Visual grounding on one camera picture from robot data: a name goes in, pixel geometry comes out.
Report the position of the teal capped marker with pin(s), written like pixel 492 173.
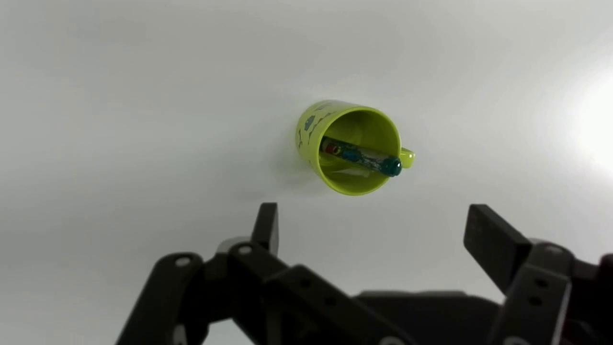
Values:
pixel 356 156

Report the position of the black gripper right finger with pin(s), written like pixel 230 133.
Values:
pixel 542 288

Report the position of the yellow green plastic cup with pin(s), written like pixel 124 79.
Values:
pixel 356 127

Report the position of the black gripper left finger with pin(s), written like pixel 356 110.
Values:
pixel 191 294

